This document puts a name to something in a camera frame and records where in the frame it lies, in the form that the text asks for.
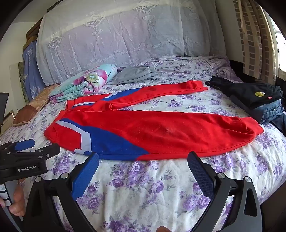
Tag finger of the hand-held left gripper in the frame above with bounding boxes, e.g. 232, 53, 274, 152
12, 143, 60, 161
0, 139, 35, 155

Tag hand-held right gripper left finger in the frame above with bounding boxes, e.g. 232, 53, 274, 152
22, 153, 100, 232

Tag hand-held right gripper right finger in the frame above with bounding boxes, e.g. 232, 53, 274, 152
187, 152, 263, 232

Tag red and blue pants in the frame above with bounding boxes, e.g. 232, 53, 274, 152
43, 80, 264, 161

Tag person's left hand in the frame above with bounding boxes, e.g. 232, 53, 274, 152
0, 183, 26, 217

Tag brown pillow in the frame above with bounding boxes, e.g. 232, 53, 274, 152
12, 84, 61, 127

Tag purple floral bed sheet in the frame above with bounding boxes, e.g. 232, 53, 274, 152
0, 55, 286, 232

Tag green framed picture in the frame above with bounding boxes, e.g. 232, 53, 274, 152
17, 61, 30, 105

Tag blue printed bedding bag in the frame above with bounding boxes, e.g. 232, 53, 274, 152
22, 40, 46, 103

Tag folded floral blanket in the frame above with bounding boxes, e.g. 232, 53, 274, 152
49, 64, 118, 103

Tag folded blue jeans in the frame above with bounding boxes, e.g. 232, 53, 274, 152
230, 95, 285, 125

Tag dark garment with white stripe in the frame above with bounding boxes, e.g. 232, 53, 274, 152
269, 111, 286, 137

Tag folded black garment yellow patch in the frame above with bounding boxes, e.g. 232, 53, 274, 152
205, 76, 285, 110

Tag folded grey garment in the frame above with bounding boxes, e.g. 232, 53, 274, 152
116, 65, 157, 85

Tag brown wooden box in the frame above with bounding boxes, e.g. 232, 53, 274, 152
25, 19, 44, 44

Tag white lace cover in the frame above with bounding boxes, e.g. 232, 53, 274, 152
36, 0, 228, 86

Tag beige checkered curtain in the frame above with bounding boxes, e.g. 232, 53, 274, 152
232, 0, 278, 86

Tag bright window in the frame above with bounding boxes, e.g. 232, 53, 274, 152
267, 9, 286, 74

